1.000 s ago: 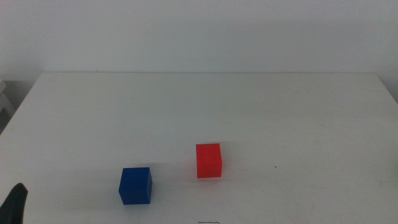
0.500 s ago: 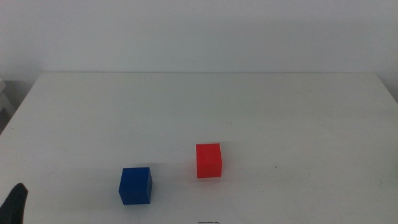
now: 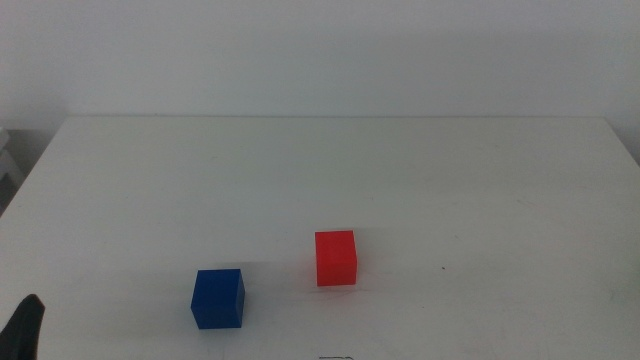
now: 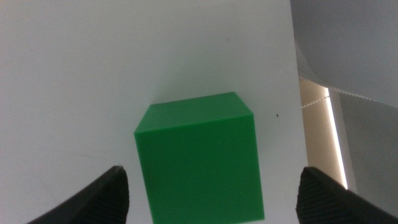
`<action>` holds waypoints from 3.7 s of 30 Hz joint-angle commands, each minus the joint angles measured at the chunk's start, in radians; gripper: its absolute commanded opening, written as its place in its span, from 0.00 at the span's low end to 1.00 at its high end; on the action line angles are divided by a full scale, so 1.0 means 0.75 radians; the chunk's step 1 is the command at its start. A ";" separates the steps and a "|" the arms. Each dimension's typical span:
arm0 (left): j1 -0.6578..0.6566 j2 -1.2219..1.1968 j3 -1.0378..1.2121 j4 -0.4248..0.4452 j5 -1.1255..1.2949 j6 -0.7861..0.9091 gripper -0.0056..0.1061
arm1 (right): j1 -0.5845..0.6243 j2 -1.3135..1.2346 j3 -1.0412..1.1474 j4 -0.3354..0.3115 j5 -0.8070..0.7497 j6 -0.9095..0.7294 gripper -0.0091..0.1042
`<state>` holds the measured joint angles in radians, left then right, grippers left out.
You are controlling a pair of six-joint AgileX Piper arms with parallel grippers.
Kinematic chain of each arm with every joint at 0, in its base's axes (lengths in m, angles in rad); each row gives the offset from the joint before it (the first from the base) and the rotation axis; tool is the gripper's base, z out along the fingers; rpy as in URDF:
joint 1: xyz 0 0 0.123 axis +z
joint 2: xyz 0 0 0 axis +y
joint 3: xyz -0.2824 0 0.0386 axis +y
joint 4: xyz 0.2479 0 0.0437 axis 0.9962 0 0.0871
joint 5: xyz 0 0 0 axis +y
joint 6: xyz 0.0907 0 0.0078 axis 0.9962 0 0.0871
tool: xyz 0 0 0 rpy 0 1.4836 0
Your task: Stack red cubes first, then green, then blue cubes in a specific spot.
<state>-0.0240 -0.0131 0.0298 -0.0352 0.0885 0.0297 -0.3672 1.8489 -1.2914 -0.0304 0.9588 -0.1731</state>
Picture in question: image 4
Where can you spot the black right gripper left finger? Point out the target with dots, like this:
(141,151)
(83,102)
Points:
(105,202)

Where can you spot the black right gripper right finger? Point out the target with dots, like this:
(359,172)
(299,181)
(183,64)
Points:
(320,202)

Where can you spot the green cube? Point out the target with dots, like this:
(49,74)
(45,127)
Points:
(199,168)

